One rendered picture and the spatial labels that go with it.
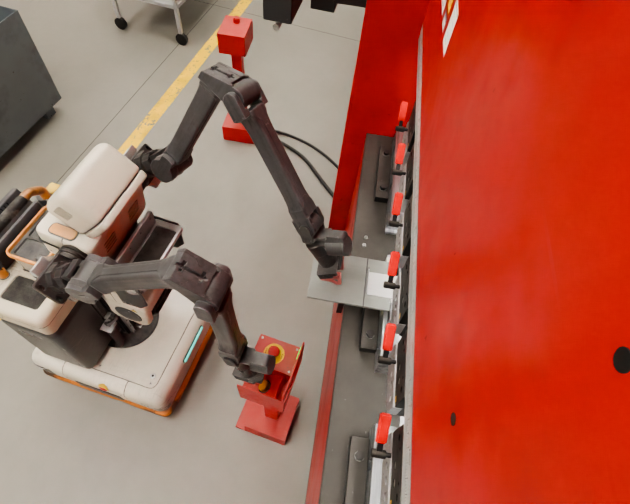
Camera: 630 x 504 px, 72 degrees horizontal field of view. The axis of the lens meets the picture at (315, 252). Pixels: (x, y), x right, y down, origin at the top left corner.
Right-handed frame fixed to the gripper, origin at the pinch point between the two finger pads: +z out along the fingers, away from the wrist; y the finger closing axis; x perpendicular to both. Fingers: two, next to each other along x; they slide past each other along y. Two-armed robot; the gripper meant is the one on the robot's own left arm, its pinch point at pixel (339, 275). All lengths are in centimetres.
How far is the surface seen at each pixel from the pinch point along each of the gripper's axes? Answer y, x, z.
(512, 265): -41, -52, -62
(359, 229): 30.9, 2.6, 16.5
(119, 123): 152, 198, 10
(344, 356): -20.5, 1.9, 16.4
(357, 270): 4.8, -3.6, 5.4
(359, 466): -52, -7, 17
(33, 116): 130, 231, -25
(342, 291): -3.9, -0.2, 3.4
